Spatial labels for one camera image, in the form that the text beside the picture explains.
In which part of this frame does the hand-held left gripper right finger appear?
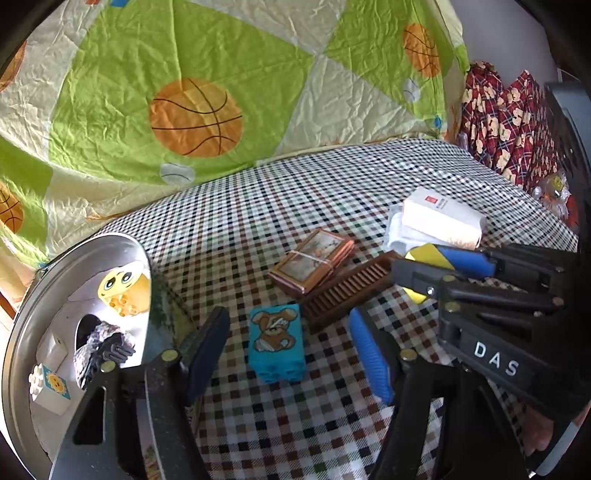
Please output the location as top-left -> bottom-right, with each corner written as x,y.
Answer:
347,307 -> 527,480

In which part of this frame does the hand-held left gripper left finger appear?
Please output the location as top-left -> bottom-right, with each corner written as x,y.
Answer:
48,305 -> 232,480

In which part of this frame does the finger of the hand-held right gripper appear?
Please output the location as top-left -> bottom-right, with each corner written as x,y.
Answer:
434,244 -> 579,297
392,258 -> 566,315

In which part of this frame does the small yellow cube block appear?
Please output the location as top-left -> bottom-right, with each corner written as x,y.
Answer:
401,244 -> 455,305

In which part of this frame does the clear plastic case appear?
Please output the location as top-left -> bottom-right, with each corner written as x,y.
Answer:
384,205 -> 435,259

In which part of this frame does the teal bear toy block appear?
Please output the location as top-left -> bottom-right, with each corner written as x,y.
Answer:
248,303 -> 306,384

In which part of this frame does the brown playing card pack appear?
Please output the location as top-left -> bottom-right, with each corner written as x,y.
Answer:
268,227 -> 355,296

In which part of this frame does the yellow face toy block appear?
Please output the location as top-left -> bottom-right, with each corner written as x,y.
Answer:
97,270 -> 152,318

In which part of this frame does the foil-wrapped black object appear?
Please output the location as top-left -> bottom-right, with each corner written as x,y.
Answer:
74,315 -> 137,391

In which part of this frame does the plain white rectangular box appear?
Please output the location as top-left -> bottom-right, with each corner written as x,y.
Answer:
36,333 -> 70,370

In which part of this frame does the white sun toy block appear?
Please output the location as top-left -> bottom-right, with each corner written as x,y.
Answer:
28,364 -> 74,414

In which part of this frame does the round metal tin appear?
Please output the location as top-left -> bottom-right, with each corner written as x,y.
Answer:
8,233 -> 206,480

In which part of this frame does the person's right hand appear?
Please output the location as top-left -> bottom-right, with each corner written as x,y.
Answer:
522,401 -> 561,462

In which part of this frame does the white box with red label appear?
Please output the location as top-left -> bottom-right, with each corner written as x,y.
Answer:
403,187 -> 486,250

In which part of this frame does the brown ribbed wooden comb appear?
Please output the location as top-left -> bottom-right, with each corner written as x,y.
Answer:
302,251 -> 403,334

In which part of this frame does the checkered tablecloth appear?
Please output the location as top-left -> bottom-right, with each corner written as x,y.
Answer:
85,137 -> 580,480

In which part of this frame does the yellow smiley toy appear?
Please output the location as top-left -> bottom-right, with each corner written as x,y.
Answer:
538,172 -> 570,208

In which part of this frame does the red bear-print cloth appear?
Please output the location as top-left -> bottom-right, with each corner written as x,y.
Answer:
455,61 -> 578,227

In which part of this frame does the green ball-print bedsheet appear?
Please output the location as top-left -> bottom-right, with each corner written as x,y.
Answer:
0,0 -> 472,273

